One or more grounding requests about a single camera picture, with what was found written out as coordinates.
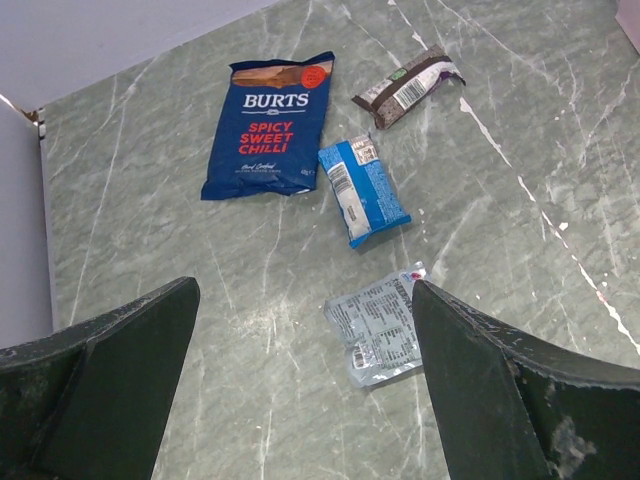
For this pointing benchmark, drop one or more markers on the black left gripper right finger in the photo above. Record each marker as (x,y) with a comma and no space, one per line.
(509,405)

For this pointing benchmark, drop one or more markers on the blue cookie snack packet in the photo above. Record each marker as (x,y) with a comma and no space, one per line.
(360,184)

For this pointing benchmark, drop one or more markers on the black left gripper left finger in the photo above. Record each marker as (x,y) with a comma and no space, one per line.
(92,400)

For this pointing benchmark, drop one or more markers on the blue Burts chips bag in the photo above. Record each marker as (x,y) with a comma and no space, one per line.
(268,135)

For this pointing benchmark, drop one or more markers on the silver Big Foot candy packet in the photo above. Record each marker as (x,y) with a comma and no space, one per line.
(375,325)

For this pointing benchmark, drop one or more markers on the brown chocolate bar wrapper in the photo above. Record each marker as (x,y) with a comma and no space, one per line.
(392,98)

